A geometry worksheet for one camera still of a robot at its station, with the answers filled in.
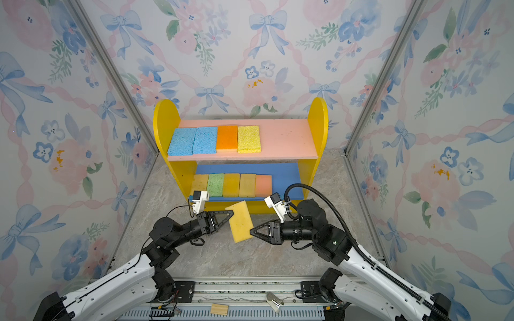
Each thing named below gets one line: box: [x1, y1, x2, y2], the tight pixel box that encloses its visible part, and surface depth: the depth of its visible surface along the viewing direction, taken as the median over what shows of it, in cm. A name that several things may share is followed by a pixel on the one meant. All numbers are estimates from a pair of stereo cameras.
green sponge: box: [207, 173, 225, 198], surface depth 88 cm
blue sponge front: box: [192, 127, 217, 155], surface depth 67 cm
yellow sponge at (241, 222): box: [224, 200, 255, 244], surface depth 63 cm
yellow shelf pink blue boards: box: [153, 97, 329, 214], surface depth 69 cm
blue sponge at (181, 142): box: [167, 127, 198, 156], surface depth 66 cm
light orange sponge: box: [254, 174, 273, 198], surface depth 86 cm
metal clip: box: [265, 292, 285, 313], surface depth 72 cm
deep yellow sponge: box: [222, 173, 241, 198], surface depth 88 cm
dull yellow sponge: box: [190, 174, 209, 196], surface depth 88 cm
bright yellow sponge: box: [237, 125, 262, 154], surface depth 68 cm
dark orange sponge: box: [216, 125, 238, 150], surface depth 68 cm
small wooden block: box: [210, 302, 229, 317], surface depth 72 cm
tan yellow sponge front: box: [238, 173, 257, 198], surface depth 87 cm
